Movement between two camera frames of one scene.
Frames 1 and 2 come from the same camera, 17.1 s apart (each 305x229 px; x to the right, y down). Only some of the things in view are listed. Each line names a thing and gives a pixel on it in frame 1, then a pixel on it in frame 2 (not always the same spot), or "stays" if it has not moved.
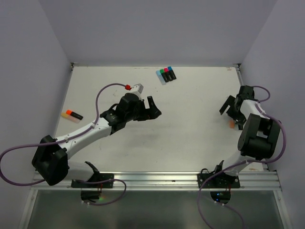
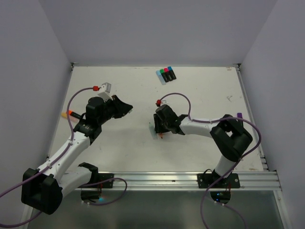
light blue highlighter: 160,77 stays
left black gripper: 151,114 -> 121,108
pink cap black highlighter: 167,74 stays
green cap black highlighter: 162,71 stays
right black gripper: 231,101 -> 157,127
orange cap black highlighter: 74,114 stays
